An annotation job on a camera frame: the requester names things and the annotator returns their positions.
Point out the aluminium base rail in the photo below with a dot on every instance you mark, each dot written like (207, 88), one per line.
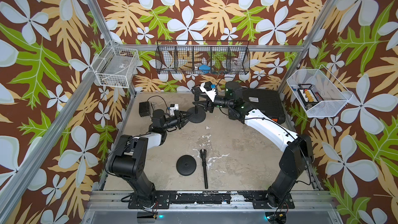
(212, 207)

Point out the screw bit box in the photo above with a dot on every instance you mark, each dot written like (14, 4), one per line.
(308, 94)

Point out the white wire basket left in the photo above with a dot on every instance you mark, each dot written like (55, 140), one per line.
(115, 66)

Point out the small black box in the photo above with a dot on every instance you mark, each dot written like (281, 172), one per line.
(144, 109)

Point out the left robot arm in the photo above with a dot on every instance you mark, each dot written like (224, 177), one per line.
(127, 159)

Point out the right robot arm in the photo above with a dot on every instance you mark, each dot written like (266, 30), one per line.
(297, 149)

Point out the black plastic tool case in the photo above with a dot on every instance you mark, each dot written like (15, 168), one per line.
(267, 101)

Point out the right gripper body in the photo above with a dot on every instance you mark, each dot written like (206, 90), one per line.
(211, 105)

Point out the black wire basket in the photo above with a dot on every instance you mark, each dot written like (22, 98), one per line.
(186, 56)

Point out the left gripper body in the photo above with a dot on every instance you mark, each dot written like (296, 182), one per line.
(178, 120)

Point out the blue object in basket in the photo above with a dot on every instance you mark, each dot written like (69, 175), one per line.
(204, 68)

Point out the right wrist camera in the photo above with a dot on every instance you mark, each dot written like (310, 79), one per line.
(209, 89)

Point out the black microphone stand pole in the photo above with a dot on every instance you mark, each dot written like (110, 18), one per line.
(196, 92)

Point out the black round stand base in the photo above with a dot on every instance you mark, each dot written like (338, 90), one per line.
(197, 114)

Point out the white mesh basket right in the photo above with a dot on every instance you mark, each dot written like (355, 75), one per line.
(335, 95)

